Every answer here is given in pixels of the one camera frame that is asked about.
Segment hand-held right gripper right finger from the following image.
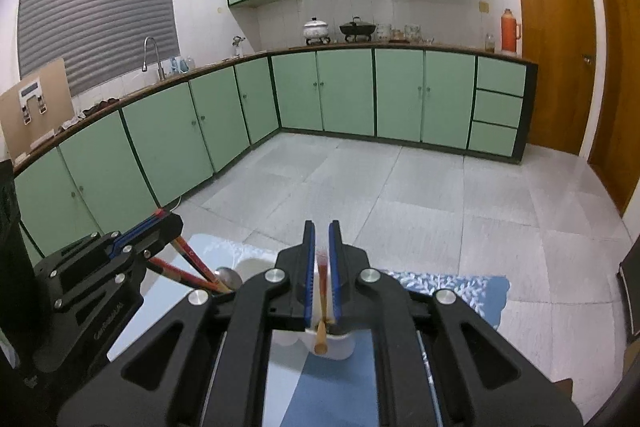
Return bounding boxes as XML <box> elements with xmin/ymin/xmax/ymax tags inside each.
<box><xmin>327</xmin><ymin>219</ymin><xmax>584</xmax><ymax>427</ymax></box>

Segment orange thermos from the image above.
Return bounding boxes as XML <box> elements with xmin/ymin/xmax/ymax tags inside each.
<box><xmin>500</xmin><ymin>8</ymin><xmax>523</xmax><ymax>53</ymax></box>

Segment metal spoon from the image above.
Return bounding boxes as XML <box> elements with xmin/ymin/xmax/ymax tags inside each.
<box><xmin>216</xmin><ymin>266</ymin><xmax>244</xmax><ymax>293</ymax></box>

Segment white cooking pot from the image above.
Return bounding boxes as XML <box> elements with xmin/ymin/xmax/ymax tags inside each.
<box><xmin>303</xmin><ymin>17</ymin><xmax>331</xmax><ymax>42</ymax></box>

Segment cardboard board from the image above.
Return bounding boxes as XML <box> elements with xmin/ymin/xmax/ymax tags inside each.
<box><xmin>0</xmin><ymin>58</ymin><xmax>76</xmax><ymax>166</ymax></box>

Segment wooden door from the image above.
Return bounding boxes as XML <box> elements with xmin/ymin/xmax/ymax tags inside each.
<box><xmin>587</xmin><ymin>0</ymin><xmax>640</xmax><ymax>216</ymax></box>
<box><xmin>508</xmin><ymin>0</ymin><xmax>599</xmax><ymax>158</ymax></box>

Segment white two-compartment utensil holder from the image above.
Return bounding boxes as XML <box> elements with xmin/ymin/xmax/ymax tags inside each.
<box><xmin>234</xmin><ymin>257</ymin><xmax>357</xmax><ymax>361</ymax></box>

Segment light blue printed placemat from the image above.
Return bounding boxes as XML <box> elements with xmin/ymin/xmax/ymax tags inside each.
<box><xmin>107</xmin><ymin>233</ymin><xmax>301</xmax><ymax>427</ymax></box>

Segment grey chopstick with wooden end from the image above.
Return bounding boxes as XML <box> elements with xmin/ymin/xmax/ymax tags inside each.
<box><xmin>314</xmin><ymin>252</ymin><xmax>331</xmax><ymax>355</ymax></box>

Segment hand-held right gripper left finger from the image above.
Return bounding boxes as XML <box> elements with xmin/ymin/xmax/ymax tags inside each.
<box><xmin>57</xmin><ymin>219</ymin><xmax>318</xmax><ymax>427</ymax></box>

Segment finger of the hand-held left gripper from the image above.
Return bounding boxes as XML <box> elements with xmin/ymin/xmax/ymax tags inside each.
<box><xmin>106</xmin><ymin>209</ymin><xmax>170</xmax><ymax>255</ymax></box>
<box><xmin>33</xmin><ymin>213</ymin><xmax>184</xmax><ymax>311</ymax></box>

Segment metal faucet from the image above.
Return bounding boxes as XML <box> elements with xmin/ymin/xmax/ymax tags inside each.
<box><xmin>141</xmin><ymin>36</ymin><xmax>166</xmax><ymax>82</ymax></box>

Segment green base cabinets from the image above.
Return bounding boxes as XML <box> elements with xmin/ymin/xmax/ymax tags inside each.
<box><xmin>14</xmin><ymin>47</ymin><xmax>539</xmax><ymax>258</ymax></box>

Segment tall black object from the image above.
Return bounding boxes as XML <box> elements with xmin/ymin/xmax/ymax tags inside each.
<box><xmin>0</xmin><ymin>159</ymin><xmax>39</xmax><ymax>358</ymax></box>

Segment red patterned chopstick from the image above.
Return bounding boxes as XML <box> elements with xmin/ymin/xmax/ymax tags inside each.
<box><xmin>148</xmin><ymin>257</ymin><xmax>235</xmax><ymax>294</ymax></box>
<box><xmin>155</xmin><ymin>208</ymin><xmax>224</xmax><ymax>291</ymax></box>

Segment black furniture edge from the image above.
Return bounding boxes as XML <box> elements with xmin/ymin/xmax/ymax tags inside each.
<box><xmin>619</xmin><ymin>237</ymin><xmax>640</xmax><ymax>343</ymax></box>

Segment dish soap bottles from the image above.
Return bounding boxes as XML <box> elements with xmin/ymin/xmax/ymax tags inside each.
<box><xmin>169</xmin><ymin>54</ymin><xmax>196</xmax><ymax>76</ymax></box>

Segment grey window blind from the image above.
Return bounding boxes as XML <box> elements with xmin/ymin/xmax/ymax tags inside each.
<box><xmin>17</xmin><ymin>0</ymin><xmax>181</xmax><ymax>98</ymax></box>

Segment row of glass jars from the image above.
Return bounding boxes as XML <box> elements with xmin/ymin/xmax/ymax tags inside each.
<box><xmin>375</xmin><ymin>23</ymin><xmax>436</xmax><ymax>46</ymax></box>

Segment black wok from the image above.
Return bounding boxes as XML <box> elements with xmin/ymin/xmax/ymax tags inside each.
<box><xmin>338</xmin><ymin>16</ymin><xmax>376</xmax><ymax>40</ymax></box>

